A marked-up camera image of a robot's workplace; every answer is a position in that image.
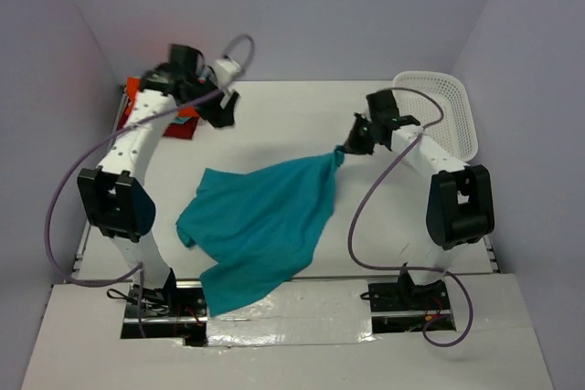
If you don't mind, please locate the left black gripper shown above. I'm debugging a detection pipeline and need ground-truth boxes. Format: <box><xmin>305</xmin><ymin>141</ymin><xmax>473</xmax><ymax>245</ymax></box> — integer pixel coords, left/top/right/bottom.
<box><xmin>180</xmin><ymin>69</ymin><xmax>237</xmax><ymax>130</ymax></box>

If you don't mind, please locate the dark red t shirt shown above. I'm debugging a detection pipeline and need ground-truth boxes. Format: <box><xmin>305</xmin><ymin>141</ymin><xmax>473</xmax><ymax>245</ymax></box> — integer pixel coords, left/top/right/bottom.
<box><xmin>164</xmin><ymin>117</ymin><xmax>199</xmax><ymax>140</ymax></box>

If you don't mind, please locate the orange t shirt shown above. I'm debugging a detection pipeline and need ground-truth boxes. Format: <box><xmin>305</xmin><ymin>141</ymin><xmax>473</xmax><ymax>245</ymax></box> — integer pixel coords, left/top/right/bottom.
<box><xmin>122</xmin><ymin>77</ymin><xmax>199</xmax><ymax>122</ymax></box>

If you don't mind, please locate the dark teal t shirt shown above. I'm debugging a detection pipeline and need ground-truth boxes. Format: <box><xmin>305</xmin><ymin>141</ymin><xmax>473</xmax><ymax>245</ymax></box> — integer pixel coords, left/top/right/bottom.
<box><xmin>175</xmin><ymin>147</ymin><xmax>345</xmax><ymax>316</ymax></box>

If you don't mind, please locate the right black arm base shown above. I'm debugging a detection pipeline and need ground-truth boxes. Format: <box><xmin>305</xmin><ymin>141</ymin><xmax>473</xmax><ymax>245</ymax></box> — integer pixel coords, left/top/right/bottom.
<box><xmin>360</xmin><ymin>272</ymin><xmax>455</xmax><ymax>335</ymax></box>

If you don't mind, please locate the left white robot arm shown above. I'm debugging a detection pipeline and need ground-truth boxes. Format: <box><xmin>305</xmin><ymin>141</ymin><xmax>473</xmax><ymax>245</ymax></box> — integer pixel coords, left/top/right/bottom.
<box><xmin>77</xmin><ymin>45</ymin><xmax>240</xmax><ymax>316</ymax></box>

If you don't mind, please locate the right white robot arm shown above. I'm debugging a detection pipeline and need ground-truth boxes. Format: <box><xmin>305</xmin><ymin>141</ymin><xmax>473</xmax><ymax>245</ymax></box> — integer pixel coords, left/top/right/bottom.
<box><xmin>343</xmin><ymin>87</ymin><xmax>495</xmax><ymax>309</ymax></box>

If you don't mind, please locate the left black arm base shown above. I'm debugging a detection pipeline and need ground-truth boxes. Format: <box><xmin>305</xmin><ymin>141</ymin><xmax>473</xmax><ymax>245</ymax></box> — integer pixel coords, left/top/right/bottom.
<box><xmin>106</xmin><ymin>280</ymin><xmax>209</xmax><ymax>347</ymax></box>

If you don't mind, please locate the white laundry basket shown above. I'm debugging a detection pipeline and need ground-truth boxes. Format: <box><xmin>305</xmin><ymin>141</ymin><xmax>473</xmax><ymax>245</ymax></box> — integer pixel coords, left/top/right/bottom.
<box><xmin>392</xmin><ymin>70</ymin><xmax>478</xmax><ymax>162</ymax></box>

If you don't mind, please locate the shiny taped white panel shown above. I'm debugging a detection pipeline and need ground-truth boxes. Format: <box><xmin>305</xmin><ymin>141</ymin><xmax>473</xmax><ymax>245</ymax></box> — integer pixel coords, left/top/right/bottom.
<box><xmin>206</xmin><ymin>279</ymin><xmax>374</xmax><ymax>347</ymax></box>

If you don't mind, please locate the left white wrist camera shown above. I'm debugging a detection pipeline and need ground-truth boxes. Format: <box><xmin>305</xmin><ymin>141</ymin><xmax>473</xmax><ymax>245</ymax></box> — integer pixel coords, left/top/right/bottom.
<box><xmin>210</xmin><ymin>58</ymin><xmax>242</xmax><ymax>88</ymax></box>

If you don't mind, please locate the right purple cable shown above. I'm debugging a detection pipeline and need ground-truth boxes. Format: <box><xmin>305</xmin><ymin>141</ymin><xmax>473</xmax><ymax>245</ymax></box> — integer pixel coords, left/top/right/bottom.
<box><xmin>347</xmin><ymin>86</ymin><xmax>474</xmax><ymax>346</ymax></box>

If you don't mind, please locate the purple cable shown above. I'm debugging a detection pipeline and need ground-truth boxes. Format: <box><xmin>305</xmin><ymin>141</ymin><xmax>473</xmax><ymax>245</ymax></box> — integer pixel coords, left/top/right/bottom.
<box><xmin>44</xmin><ymin>33</ymin><xmax>256</xmax><ymax>339</ymax></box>
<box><xmin>347</xmin><ymin>86</ymin><xmax>474</xmax><ymax>346</ymax></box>

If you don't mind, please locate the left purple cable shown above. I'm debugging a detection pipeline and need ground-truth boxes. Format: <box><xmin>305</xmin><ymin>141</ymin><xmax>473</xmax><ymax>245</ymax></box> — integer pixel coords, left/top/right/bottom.
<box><xmin>44</xmin><ymin>33</ymin><xmax>256</xmax><ymax>339</ymax></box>

